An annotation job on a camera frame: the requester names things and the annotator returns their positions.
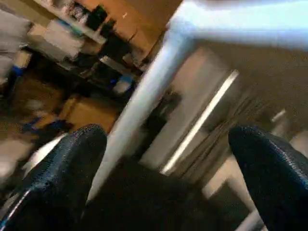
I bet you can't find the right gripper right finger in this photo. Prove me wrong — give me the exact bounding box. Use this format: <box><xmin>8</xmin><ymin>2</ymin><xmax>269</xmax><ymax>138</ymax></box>
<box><xmin>228</xmin><ymin>126</ymin><xmax>308</xmax><ymax>231</ymax></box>

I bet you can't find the brown cardboard box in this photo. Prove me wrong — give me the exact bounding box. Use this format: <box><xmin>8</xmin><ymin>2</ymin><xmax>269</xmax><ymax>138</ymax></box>
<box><xmin>60</xmin><ymin>94</ymin><xmax>123</xmax><ymax>134</ymax></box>

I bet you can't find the white plastic table top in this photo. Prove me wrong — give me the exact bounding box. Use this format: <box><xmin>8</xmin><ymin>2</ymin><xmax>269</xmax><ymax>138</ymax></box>
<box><xmin>166</xmin><ymin>0</ymin><xmax>308</xmax><ymax>51</ymax></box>

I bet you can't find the white plastic table leg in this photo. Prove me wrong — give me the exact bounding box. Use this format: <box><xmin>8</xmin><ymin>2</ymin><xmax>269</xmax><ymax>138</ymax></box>
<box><xmin>87</xmin><ymin>29</ymin><xmax>195</xmax><ymax>200</ymax></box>

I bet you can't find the black mat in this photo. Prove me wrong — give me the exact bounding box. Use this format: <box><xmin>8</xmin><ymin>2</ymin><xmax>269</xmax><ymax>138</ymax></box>
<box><xmin>83</xmin><ymin>156</ymin><xmax>258</xmax><ymax>231</ymax></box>

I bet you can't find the cluttered wall shelf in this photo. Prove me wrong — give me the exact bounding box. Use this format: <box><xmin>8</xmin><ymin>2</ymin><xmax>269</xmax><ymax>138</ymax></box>
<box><xmin>26</xmin><ymin>0</ymin><xmax>164</xmax><ymax>94</ymax></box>

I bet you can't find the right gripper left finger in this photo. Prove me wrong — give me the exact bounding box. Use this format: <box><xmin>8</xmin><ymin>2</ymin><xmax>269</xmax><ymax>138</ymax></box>
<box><xmin>0</xmin><ymin>124</ymin><xmax>108</xmax><ymax>231</ymax></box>

